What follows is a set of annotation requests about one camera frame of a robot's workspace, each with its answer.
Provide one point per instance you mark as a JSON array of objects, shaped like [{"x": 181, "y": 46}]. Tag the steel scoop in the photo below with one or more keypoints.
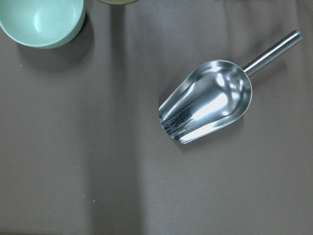
[{"x": 215, "y": 95}]

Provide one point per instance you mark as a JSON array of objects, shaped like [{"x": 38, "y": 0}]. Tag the mint green bowl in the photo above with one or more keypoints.
[{"x": 43, "y": 24}]

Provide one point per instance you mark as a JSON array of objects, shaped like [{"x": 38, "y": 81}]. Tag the wooden cup holder stand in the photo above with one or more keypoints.
[{"x": 117, "y": 2}]

